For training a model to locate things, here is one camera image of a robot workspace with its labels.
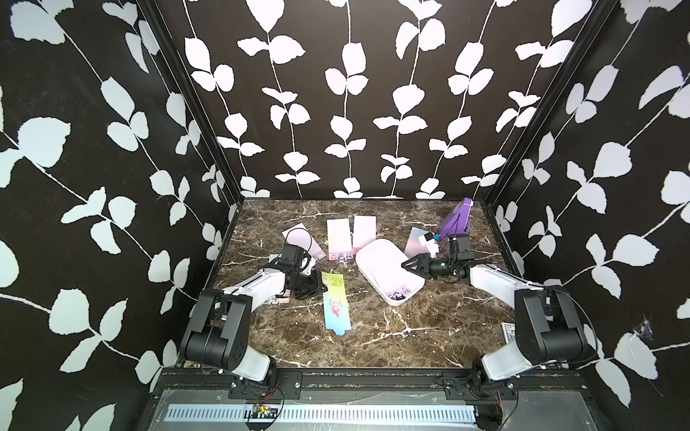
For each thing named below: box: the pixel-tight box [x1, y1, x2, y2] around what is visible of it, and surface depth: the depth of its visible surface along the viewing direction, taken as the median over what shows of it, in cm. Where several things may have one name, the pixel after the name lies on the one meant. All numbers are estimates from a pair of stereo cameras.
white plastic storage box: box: [355, 238, 426, 307], surface depth 95 cm
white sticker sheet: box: [326, 218, 354, 262], surface depth 110 cm
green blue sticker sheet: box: [320, 271, 352, 337], surface depth 90 cm
